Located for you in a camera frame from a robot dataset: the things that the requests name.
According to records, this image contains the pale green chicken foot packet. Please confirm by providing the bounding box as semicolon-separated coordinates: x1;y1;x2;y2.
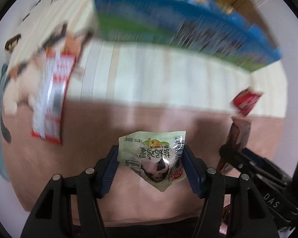
117;131;186;192

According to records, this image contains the blue green milk cardboard box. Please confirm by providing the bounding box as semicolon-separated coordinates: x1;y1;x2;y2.
94;0;281;72

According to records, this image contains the dark red brown snack packet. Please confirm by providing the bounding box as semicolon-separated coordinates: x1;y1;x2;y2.
216;116;251;175

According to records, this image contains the red triangular chocolate packet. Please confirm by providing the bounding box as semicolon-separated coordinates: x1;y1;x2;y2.
231;86;263;117

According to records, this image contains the red white long snack packet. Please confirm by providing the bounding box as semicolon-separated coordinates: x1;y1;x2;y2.
32;52;76;145

